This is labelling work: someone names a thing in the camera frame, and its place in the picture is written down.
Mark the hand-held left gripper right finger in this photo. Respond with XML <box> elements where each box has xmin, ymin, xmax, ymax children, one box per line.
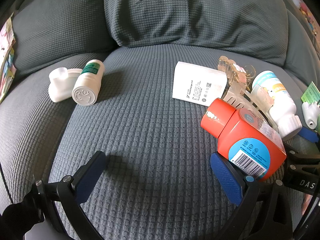
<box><xmin>209</xmin><ymin>152</ymin><xmax>293</xmax><ymax>240</ymax></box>

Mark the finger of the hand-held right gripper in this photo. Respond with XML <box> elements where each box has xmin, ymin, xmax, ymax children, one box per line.
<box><xmin>297</xmin><ymin>127</ymin><xmax>320</xmax><ymax>143</ymax></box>

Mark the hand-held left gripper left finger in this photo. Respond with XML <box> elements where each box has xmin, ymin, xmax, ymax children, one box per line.
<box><xmin>30</xmin><ymin>151</ymin><xmax>108</xmax><ymax>240</ymax></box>

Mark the small white dropper bottle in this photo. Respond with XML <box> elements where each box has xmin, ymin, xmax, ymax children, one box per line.
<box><xmin>301</xmin><ymin>100</ymin><xmax>320</xmax><ymax>131</ymax></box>

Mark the orange plastic bottle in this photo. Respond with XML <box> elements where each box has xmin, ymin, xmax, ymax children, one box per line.
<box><xmin>201</xmin><ymin>98</ymin><xmax>287</xmax><ymax>182</ymax></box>

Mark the green packet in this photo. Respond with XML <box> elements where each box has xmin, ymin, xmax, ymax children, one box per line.
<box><xmin>301</xmin><ymin>81</ymin><xmax>320</xmax><ymax>103</ymax></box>

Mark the white bottle blue yellow label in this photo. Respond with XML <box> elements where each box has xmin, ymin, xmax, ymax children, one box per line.
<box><xmin>251</xmin><ymin>70</ymin><xmax>303</xmax><ymax>139</ymax></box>

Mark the grey sofa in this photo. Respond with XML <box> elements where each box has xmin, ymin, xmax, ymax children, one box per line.
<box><xmin>0</xmin><ymin>0</ymin><xmax>320</xmax><ymax>240</ymax></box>

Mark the dark cloth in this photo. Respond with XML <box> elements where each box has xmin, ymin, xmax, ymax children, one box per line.
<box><xmin>0</xmin><ymin>192</ymin><xmax>47</xmax><ymax>233</ymax></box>

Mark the white pill bottle green label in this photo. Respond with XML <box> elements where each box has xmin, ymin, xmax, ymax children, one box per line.
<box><xmin>72</xmin><ymin>59</ymin><xmax>106</xmax><ymax>106</ymax></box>

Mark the clear hair claw clip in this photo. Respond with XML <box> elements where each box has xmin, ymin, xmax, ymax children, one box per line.
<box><xmin>217</xmin><ymin>56</ymin><xmax>281</xmax><ymax>132</ymax></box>

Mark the colourful patterned fabric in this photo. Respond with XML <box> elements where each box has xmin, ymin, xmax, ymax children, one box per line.
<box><xmin>285</xmin><ymin>0</ymin><xmax>320</xmax><ymax>42</ymax></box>

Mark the colourful printed cloth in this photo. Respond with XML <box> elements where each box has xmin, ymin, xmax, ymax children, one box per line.
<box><xmin>0</xmin><ymin>12</ymin><xmax>17</xmax><ymax>103</ymax></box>

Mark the grey sofa back cushion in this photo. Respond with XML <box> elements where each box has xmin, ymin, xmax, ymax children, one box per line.
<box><xmin>14</xmin><ymin>0</ymin><xmax>119</xmax><ymax>74</ymax></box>
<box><xmin>103</xmin><ymin>0</ymin><xmax>288</xmax><ymax>67</ymax></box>

